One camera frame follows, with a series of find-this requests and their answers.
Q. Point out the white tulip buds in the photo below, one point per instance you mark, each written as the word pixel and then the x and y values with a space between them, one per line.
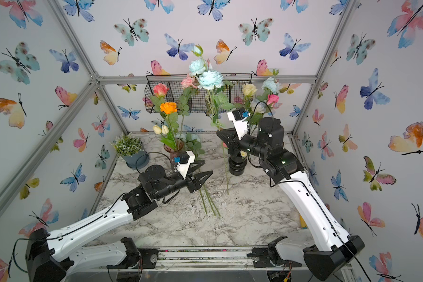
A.
pixel 161 130

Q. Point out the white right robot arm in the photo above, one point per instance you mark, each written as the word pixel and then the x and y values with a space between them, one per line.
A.
pixel 333 246

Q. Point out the magenta rose flower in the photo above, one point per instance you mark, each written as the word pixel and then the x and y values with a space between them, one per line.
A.
pixel 272 100

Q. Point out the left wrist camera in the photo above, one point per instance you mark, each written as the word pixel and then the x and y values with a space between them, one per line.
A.
pixel 183 162

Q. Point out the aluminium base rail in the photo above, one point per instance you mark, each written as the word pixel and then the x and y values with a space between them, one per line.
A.
pixel 197 259

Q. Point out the pink ribbed glass vase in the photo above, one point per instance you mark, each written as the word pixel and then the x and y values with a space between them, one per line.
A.
pixel 174 153

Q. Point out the black ribbed vase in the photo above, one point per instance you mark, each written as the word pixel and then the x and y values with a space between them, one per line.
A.
pixel 237 165

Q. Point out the orange flower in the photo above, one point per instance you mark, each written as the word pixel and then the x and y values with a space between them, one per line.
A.
pixel 168 108

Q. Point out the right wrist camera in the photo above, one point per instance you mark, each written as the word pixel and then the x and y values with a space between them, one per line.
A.
pixel 240 119

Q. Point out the light blue flower bunch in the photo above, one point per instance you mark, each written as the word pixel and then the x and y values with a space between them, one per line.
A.
pixel 212 81

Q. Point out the blue plant pot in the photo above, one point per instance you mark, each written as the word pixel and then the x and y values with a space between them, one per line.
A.
pixel 138 160

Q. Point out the green artificial bush plant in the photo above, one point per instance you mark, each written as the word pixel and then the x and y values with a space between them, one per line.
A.
pixel 126 145

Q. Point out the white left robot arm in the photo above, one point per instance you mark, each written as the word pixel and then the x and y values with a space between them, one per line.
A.
pixel 52 256

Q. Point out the pink rose flower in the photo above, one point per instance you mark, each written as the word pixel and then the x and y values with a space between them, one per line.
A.
pixel 160 90

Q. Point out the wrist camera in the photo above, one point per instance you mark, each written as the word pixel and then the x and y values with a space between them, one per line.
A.
pixel 183 162
pixel 240 119

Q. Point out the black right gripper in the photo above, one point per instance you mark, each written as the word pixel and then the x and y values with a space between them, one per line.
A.
pixel 236 145

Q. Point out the yellow rose flower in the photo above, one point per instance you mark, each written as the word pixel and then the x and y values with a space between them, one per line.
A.
pixel 249 90

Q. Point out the pink peony flower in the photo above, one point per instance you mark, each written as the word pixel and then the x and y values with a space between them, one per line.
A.
pixel 189 82

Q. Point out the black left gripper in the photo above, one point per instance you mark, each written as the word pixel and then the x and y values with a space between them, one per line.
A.
pixel 194 183

